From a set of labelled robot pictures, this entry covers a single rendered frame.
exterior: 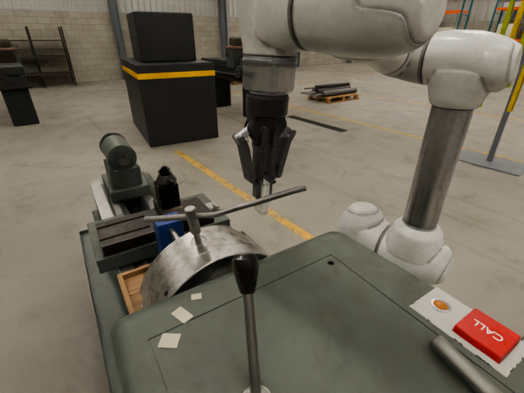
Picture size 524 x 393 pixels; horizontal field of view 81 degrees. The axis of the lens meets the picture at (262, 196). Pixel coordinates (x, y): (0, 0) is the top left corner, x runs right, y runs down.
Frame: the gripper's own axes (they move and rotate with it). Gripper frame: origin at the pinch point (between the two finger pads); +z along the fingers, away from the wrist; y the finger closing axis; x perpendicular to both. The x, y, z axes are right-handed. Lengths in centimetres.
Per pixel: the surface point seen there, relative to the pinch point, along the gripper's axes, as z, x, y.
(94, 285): 83, -93, 34
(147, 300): 21.1, -5.1, 23.7
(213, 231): 10.8, -7.8, 7.4
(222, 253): 10.7, 0.3, 9.1
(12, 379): 139, -108, 81
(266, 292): 8.8, 15.5, 8.5
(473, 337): 6.4, 38.5, -9.9
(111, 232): 39, -65, 24
